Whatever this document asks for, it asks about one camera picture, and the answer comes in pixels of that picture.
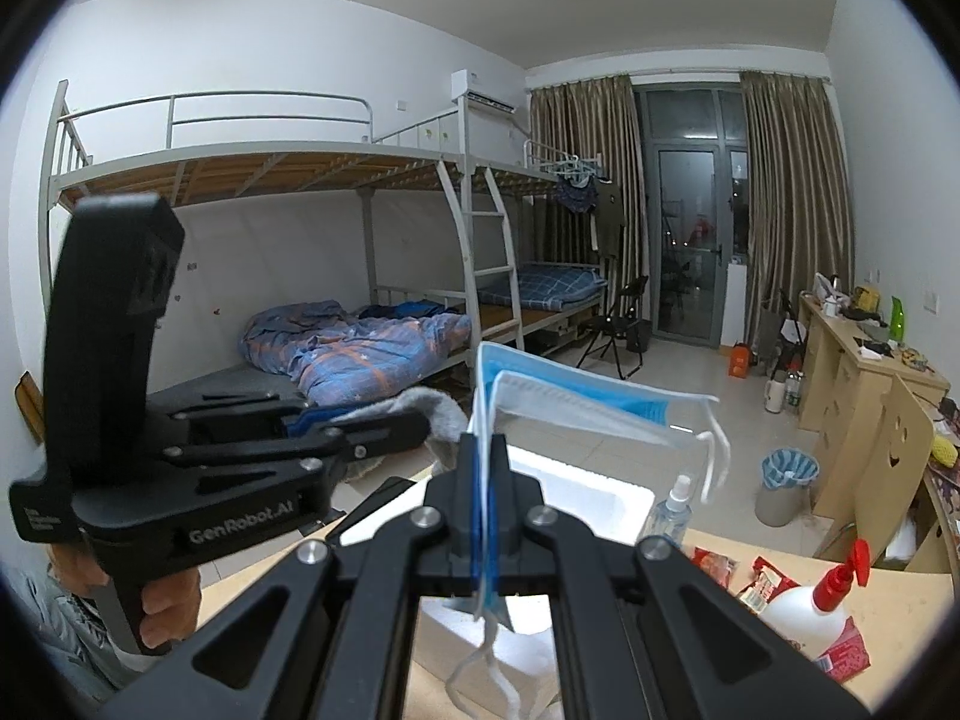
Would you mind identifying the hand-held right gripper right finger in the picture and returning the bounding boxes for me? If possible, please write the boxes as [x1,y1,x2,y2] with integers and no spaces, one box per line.
[487,465,875,720]

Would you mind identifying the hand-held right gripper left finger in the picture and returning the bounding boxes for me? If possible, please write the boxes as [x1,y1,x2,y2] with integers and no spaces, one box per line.
[97,431,482,720]

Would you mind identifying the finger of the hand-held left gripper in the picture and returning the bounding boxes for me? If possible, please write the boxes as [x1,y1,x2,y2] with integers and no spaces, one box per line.
[161,409,434,470]
[150,390,346,440]

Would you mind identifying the white foam box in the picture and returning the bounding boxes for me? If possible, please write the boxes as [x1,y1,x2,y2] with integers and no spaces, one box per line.
[322,442,658,720]

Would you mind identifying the grey cloth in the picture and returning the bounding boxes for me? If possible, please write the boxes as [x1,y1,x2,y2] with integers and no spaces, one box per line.
[330,388,467,470]

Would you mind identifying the blue face mask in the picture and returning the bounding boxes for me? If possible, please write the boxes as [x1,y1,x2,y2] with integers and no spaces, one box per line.
[444,341,732,720]

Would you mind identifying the person's left forearm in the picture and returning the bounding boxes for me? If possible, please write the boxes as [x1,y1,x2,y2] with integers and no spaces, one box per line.
[15,540,143,691]

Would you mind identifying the person's left hand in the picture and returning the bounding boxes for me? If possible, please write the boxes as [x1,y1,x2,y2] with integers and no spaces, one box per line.
[139,566,203,653]

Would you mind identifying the dark grey mattress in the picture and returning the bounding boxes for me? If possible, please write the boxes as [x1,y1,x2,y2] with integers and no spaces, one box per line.
[146,360,316,421]

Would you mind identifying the blue patterned quilt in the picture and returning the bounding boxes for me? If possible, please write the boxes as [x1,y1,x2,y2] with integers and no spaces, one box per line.
[238,300,473,407]

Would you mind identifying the clear spray bottle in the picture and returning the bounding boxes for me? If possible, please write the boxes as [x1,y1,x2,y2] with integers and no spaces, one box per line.
[640,476,695,548]

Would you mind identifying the red snack packet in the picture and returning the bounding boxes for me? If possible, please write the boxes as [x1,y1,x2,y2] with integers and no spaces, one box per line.
[739,556,801,610]
[690,546,741,587]

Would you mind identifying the black folding chair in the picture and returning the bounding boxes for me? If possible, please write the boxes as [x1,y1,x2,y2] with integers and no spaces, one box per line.
[576,275,650,380]

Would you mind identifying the blue plaid bedding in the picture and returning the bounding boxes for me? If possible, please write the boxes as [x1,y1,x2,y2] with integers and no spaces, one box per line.
[476,262,608,310]

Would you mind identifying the grey metal bunk bed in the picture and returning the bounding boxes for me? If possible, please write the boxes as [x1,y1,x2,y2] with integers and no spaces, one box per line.
[442,101,610,361]
[46,79,481,421]

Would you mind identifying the grey trash bin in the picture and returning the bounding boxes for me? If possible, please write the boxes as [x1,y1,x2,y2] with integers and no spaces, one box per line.
[755,448,820,527]

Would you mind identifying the white lotion pump bottle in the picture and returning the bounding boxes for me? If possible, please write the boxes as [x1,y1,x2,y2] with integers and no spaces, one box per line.
[757,538,872,650]

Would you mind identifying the white cabinet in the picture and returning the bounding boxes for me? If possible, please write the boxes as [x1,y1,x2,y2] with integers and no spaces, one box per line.
[724,259,751,350]

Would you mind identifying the hanging dark clothes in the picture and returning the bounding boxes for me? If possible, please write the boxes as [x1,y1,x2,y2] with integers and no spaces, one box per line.
[555,172,627,256]

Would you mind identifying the glass balcony door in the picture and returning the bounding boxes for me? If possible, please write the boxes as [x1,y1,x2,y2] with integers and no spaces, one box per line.
[634,86,751,342]

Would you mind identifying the red tissue packet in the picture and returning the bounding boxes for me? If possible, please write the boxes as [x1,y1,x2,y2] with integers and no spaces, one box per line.
[780,615,872,683]

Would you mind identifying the wooden smiley face chair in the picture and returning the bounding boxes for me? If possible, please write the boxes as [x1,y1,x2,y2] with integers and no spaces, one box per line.
[814,371,946,571]

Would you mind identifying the white air conditioner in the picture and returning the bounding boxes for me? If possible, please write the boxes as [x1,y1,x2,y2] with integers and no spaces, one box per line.
[450,69,520,115]

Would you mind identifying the beige curtain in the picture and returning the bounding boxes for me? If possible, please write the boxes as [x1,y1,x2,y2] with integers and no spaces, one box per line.
[529,75,653,331]
[739,71,856,365]

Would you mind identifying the dark patterned desk mat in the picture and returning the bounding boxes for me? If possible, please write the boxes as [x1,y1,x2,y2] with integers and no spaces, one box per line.
[930,463,960,541]

